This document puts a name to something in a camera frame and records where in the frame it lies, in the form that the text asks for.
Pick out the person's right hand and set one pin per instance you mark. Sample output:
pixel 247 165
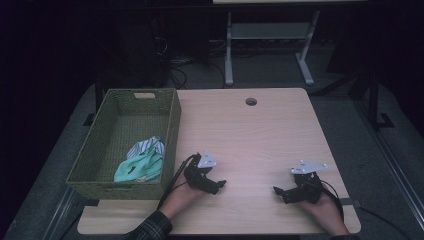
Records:
pixel 325 210

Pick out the black floor bracket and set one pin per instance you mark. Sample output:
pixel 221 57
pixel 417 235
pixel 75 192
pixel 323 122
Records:
pixel 89 120

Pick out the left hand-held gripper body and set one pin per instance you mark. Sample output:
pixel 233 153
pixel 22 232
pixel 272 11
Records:
pixel 196 173

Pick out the black metal stand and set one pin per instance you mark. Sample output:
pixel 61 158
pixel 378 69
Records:
pixel 373 100

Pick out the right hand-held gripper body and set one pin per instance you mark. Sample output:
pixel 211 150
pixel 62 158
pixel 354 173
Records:
pixel 308 186

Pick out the white metal stand frame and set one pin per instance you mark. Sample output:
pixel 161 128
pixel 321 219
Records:
pixel 270 30

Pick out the mint green striped garment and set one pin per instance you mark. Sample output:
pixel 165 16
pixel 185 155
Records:
pixel 143 165

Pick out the green woven basket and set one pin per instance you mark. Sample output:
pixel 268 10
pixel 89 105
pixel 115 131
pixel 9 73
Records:
pixel 133 133

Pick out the person's left hand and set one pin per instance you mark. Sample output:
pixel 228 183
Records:
pixel 180 200

